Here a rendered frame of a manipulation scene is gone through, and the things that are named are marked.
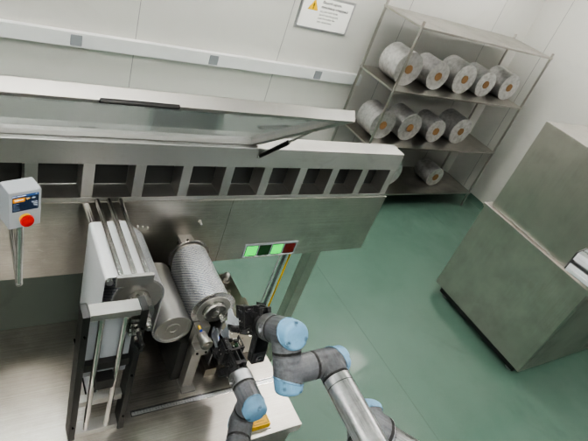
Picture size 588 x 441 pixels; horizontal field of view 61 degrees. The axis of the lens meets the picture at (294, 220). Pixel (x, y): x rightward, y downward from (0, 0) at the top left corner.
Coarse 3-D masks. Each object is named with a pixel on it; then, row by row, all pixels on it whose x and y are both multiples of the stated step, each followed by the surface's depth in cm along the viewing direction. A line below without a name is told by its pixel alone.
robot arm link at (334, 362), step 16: (320, 352) 132; (336, 352) 133; (320, 368) 129; (336, 368) 129; (336, 384) 127; (352, 384) 127; (336, 400) 126; (352, 400) 124; (352, 416) 122; (368, 416) 121; (352, 432) 121; (368, 432) 119
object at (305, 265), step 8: (304, 256) 254; (312, 256) 252; (304, 264) 254; (312, 264) 256; (296, 272) 262; (304, 272) 257; (296, 280) 262; (304, 280) 262; (288, 288) 269; (296, 288) 263; (288, 296) 269; (296, 296) 267; (280, 304) 277; (288, 304) 270; (296, 304) 273; (280, 312) 277; (288, 312) 274
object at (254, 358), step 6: (252, 336) 139; (252, 342) 140; (258, 342) 139; (264, 342) 140; (252, 348) 140; (258, 348) 140; (264, 348) 141; (252, 354) 140; (258, 354) 141; (264, 354) 142; (252, 360) 141; (258, 360) 142
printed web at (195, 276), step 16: (144, 240) 159; (144, 256) 148; (176, 256) 172; (192, 256) 169; (208, 256) 174; (176, 272) 171; (192, 272) 165; (208, 272) 165; (112, 288) 140; (192, 288) 161; (208, 288) 160; (224, 288) 164; (160, 304) 150; (192, 304) 159
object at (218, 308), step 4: (208, 304) 158; (212, 304) 158; (216, 304) 158; (220, 304) 159; (224, 304) 161; (208, 308) 158; (212, 308) 157; (216, 308) 158; (220, 308) 159; (224, 308) 160; (204, 312) 159; (208, 312) 158; (212, 312) 159; (216, 312) 160; (220, 312) 161; (224, 312) 162; (204, 316) 158; (208, 316) 159; (212, 316) 160; (216, 316) 161; (208, 320) 160; (212, 320) 161; (216, 320) 162
